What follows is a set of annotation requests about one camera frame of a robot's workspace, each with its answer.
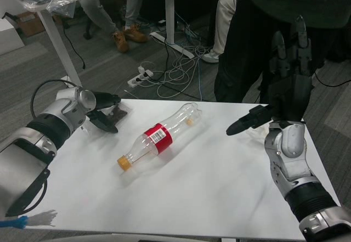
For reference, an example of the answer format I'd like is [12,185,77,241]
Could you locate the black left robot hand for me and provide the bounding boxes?
[86,91,122,134]

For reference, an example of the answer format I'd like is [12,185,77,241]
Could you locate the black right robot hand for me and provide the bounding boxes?
[226,15,315,136]

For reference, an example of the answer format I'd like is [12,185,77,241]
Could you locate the clear bag of dark snack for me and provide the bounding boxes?
[105,103,134,125]

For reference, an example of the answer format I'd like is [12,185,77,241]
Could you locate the white power strip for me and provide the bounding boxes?
[127,70,154,88]

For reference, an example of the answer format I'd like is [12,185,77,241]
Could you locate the person in green sweater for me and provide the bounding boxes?
[213,0,351,103]

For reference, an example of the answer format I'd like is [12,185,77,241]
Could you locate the clear bottle with red label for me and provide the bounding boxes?
[117,102,202,173]

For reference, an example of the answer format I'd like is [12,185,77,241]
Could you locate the white standing desk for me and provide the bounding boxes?
[0,0,196,88]

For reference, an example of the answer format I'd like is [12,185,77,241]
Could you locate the seated person with brown shoes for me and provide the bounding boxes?
[78,0,149,53]

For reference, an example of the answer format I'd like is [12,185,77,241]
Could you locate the seated person in beige trousers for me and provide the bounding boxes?
[202,0,237,63]

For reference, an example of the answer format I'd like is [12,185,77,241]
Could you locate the brown cardboard box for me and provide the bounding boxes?
[15,11,48,37]

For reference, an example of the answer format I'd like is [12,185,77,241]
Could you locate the crumpled clear plastic bag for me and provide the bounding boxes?
[23,0,84,18]

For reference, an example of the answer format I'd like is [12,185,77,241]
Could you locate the white box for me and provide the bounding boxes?
[0,11,25,57]

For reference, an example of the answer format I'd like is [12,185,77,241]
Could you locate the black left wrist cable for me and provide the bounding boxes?
[30,80,81,120]

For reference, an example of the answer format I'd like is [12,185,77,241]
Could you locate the white tangled floor cables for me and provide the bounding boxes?
[137,19,214,102]

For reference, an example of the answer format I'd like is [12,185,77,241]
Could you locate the blue and white frayed cord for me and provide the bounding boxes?
[0,209,59,229]

